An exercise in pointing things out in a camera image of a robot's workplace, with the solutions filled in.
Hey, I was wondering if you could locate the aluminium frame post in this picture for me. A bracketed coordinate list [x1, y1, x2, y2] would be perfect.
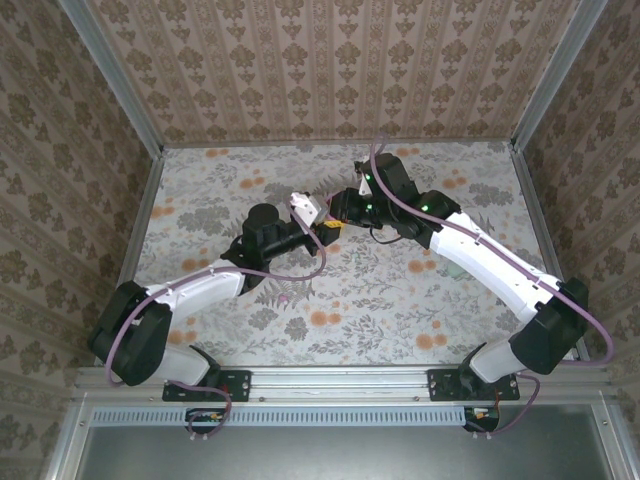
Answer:
[509, 0, 611, 151]
[55, 0, 166, 159]

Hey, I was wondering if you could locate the grey metal sheet panel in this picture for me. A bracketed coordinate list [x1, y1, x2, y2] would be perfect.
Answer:
[74, 424, 614, 480]

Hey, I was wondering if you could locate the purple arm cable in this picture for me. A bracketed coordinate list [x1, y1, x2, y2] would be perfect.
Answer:
[368, 132, 615, 440]
[107, 192, 329, 442]

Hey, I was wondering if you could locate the aluminium table side rail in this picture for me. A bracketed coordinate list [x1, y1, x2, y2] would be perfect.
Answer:
[113, 149, 166, 309]
[509, 144, 609, 369]

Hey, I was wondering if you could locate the black controller box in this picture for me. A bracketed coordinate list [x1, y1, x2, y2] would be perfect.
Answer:
[184, 407, 227, 434]
[462, 405, 501, 434]

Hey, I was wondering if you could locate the grey slotted cable duct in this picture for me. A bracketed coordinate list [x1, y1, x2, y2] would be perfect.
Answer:
[92, 405, 469, 428]

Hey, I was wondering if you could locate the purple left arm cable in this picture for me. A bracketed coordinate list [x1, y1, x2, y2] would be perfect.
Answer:
[107, 192, 329, 442]

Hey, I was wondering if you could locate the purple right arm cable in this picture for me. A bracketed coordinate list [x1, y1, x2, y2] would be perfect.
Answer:
[368, 132, 615, 440]

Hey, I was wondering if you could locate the aluminium frame bar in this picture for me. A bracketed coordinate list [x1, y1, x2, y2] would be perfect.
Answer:
[43, 394, 96, 480]
[589, 394, 639, 480]

